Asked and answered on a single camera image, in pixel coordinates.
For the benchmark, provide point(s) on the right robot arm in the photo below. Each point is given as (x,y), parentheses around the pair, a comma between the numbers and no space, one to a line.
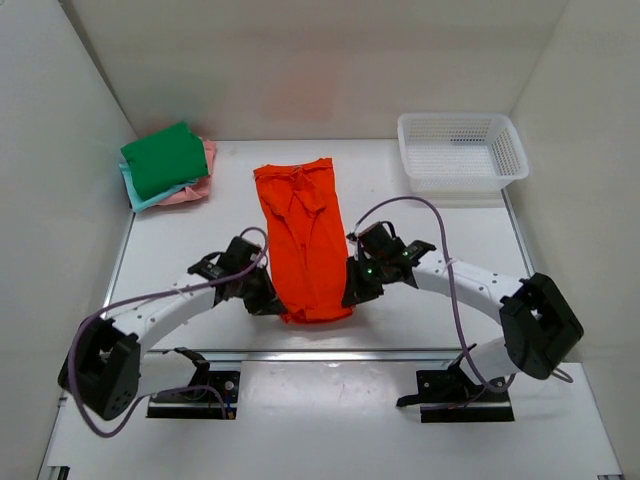
(539,328)

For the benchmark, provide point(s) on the white plastic mesh basket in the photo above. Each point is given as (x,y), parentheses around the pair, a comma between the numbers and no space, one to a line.
(460,153)

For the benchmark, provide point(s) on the green folded t-shirt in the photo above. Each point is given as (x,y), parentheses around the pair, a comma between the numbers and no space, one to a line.
(171,156)

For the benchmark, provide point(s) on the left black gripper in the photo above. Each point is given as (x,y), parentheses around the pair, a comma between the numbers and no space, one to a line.
(268,302)

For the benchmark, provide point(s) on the orange t-shirt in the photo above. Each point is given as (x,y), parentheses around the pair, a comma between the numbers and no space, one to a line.
(307,245)

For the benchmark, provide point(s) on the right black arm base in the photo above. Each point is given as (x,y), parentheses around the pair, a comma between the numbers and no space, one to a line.
(444,397)

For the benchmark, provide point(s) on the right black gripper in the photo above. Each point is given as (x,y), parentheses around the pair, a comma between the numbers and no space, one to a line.
(356,291)

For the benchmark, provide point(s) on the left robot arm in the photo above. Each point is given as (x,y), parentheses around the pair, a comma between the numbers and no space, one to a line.
(111,365)

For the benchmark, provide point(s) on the teal folded t-shirt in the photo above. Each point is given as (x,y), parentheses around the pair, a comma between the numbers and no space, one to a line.
(137,203)

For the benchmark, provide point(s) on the aluminium rail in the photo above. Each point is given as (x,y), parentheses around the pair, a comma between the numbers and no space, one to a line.
(329,356)

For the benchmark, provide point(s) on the pink folded t-shirt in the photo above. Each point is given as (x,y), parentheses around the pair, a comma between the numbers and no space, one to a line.
(202,188)

